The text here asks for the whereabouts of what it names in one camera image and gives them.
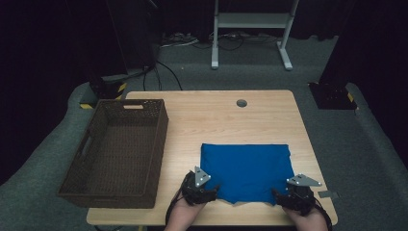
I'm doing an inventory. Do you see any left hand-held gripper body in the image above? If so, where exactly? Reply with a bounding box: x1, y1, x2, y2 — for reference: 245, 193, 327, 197
181, 166, 213, 207

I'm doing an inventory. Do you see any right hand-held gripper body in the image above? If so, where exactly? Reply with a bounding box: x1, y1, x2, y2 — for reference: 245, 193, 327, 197
282, 173, 323, 217

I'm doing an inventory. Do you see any blue t-shirt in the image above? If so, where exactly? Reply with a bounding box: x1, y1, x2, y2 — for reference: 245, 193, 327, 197
200, 142, 295, 207

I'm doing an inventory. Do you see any brown woven basket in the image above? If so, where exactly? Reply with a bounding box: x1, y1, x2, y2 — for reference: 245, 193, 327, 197
57, 98, 169, 210

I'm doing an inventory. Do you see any person's left hand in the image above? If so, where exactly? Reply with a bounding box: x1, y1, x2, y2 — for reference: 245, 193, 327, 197
166, 196, 207, 231

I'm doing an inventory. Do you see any person's right hand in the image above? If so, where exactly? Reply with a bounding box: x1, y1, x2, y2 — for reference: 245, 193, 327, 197
283, 206, 330, 231

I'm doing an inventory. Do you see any grey tape strip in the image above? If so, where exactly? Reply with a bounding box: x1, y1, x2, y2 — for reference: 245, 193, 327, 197
318, 190, 340, 199

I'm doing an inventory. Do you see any black stand base striped tape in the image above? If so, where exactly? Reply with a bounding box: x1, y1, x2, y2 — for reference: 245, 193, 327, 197
79, 74, 128, 111

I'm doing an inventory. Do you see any dark upright column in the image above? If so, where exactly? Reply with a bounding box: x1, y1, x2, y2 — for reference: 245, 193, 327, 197
105, 0, 162, 73
319, 0, 378, 88

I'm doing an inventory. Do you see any white metal stand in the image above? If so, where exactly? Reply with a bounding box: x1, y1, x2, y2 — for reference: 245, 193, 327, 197
210, 0, 300, 71

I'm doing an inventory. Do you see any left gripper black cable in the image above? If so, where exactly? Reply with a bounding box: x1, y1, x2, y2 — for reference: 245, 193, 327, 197
165, 192, 185, 226

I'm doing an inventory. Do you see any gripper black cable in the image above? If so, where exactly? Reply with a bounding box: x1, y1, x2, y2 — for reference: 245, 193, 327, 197
313, 195, 334, 231
165, 192, 185, 226

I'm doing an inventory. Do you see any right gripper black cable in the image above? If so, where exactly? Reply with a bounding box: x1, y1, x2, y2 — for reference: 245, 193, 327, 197
313, 195, 334, 231

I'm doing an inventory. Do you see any black base plate yellow tape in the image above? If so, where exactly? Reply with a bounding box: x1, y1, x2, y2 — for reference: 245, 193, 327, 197
308, 81, 359, 111

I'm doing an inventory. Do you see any black floor cable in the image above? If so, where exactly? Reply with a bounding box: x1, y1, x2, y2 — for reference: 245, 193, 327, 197
141, 60, 184, 91

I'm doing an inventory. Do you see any tangle of floor cables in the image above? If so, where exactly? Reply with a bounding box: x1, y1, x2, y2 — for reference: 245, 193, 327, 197
160, 30, 281, 52

